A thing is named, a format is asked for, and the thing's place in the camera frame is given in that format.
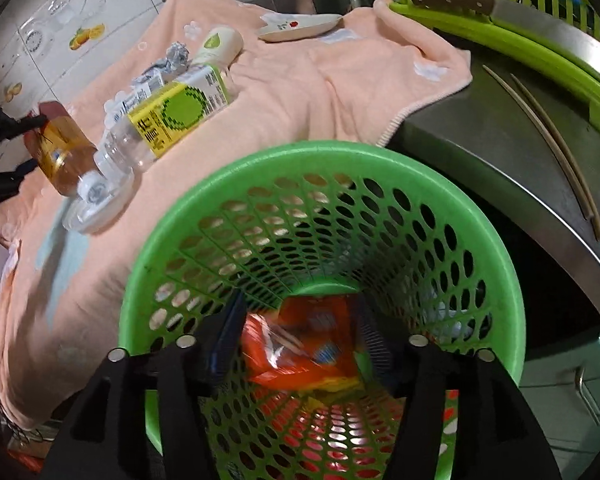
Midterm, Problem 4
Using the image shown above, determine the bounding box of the white and blue milk carton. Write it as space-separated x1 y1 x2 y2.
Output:
105 67 181 128

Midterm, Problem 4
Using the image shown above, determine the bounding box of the pink flower-print towel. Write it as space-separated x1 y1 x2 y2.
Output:
0 0 473 431

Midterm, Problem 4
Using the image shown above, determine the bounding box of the large orange fruit wall sticker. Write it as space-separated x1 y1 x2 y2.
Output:
69 24 105 51

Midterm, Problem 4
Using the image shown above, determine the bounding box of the clear bottle yellow-green label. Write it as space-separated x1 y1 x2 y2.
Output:
61 64 231 233

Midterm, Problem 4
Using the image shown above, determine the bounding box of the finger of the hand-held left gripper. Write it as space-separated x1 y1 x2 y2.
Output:
0 107 48 147
0 157 38 207

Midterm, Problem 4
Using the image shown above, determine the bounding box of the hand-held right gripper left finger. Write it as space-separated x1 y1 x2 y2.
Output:
40 290 249 480

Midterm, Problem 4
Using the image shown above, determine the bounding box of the orange snack packet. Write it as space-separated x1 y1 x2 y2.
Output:
240 296 363 393

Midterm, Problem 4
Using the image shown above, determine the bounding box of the grey cabinet drawer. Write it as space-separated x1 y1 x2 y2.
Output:
520 330 600 457

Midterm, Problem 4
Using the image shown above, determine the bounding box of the white plate red flower print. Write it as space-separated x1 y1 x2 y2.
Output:
256 13 343 42

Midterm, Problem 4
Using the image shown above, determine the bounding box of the wooden-handled cleaver knife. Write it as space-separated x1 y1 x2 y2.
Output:
407 0 600 92

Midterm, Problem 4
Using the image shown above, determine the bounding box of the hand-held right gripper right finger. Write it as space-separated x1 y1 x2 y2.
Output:
357 296 563 480

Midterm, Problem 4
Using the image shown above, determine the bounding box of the silver foil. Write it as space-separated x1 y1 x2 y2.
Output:
152 42 191 73

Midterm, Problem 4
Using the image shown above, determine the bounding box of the amber drink bottle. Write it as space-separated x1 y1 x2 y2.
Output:
24 101 101 198

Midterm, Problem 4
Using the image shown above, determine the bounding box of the lime green dish rack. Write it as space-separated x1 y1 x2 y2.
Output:
372 0 600 137

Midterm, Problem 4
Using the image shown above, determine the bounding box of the green perforated plastic basket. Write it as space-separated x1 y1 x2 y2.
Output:
119 141 526 480

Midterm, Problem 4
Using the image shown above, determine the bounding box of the wooden chopstick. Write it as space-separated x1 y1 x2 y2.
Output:
482 64 597 222
509 73 600 241

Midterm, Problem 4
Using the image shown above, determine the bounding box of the white tube green leaf print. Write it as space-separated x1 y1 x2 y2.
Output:
190 26 244 68

